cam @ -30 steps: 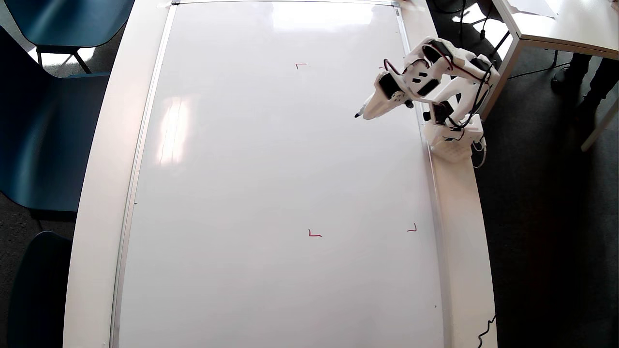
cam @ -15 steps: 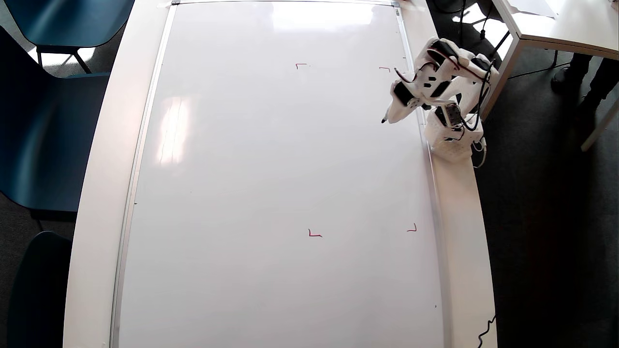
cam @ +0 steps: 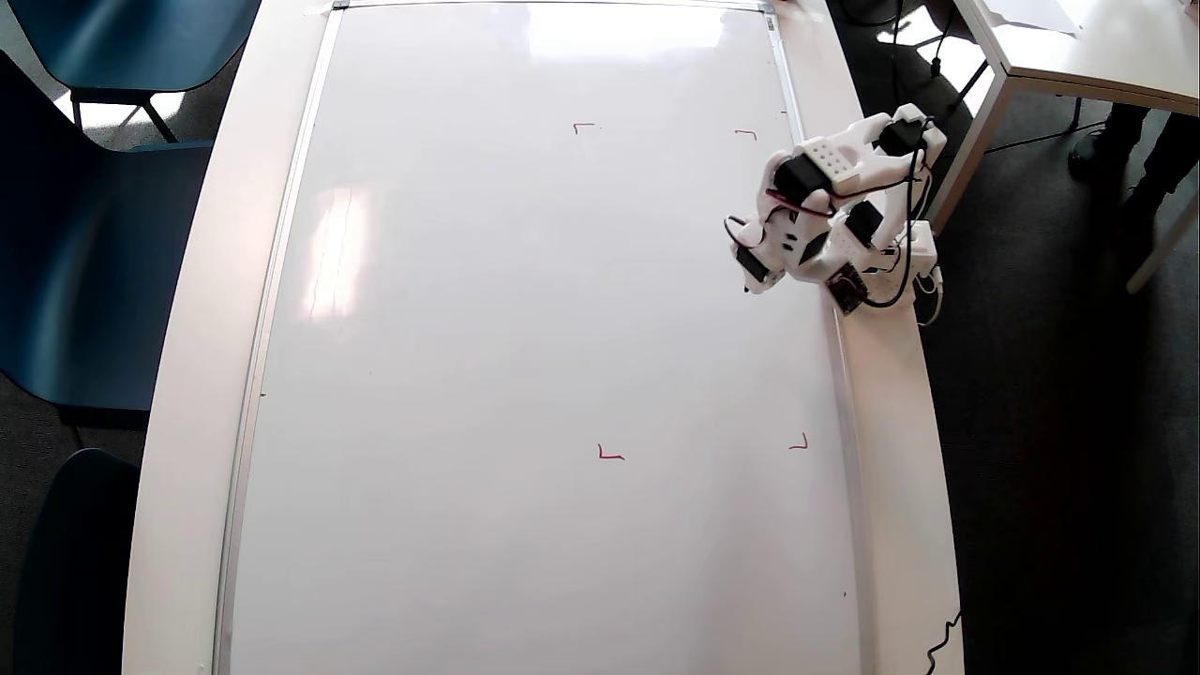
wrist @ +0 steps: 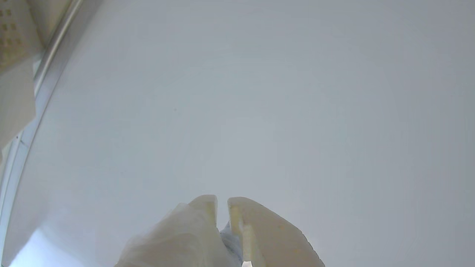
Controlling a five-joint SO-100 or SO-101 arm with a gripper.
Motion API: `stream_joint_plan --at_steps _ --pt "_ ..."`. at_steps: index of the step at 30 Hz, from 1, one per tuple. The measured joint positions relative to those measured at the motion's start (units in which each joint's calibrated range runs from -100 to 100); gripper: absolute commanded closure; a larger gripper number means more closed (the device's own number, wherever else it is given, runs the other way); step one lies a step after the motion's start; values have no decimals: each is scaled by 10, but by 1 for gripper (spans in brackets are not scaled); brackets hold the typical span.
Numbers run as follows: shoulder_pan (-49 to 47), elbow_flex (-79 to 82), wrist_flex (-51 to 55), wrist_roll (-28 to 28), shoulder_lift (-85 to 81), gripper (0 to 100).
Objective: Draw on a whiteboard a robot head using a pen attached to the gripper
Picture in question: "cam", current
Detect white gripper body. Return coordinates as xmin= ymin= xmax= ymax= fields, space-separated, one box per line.
xmin=736 ymin=197 xmax=835 ymax=293

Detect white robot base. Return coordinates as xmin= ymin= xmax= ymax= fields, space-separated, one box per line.
xmin=830 ymin=220 xmax=940 ymax=315

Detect large whiteboard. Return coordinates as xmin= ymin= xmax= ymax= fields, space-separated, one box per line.
xmin=214 ymin=0 xmax=878 ymax=675

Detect white paper sheet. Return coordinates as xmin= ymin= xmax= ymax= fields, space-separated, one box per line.
xmin=984 ymin=0 xmax=1079 ymax=36

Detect person in dark clothes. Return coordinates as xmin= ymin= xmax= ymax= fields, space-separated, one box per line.
xmin=1069 ymin=101 xmax=1200 ymax=226

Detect white side table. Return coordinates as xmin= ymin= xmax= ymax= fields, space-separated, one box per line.
xmin=923 ymin=0 xmax=1200 ymax=296

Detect blue chair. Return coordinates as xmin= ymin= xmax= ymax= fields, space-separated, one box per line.
xmin=14 ymin=448 xmax=142 ymax=675
xmin=0 ymin=52 xmax=215 ymax=413
xmin=5 ymin=0 xmax=262 ymax=143

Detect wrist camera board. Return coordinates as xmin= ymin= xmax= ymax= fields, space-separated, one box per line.
xmin=827 ymin=262 xmax=869 ymax=316

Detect black camera cable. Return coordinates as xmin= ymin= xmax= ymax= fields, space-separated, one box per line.
xmin=861 ymin=117 xmax=931 ymax=309

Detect white base cable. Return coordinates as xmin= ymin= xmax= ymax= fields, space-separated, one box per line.
xmin=917 ymin=265 xmax=944 ymax=327

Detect black floor cable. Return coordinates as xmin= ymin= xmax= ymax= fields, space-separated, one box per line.
xmin=839 ymin=0 xmax=957 ymax=85

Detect thin black cable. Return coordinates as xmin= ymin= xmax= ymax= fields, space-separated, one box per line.
xmin=926 ymin=609 xmax=964 ymax=675

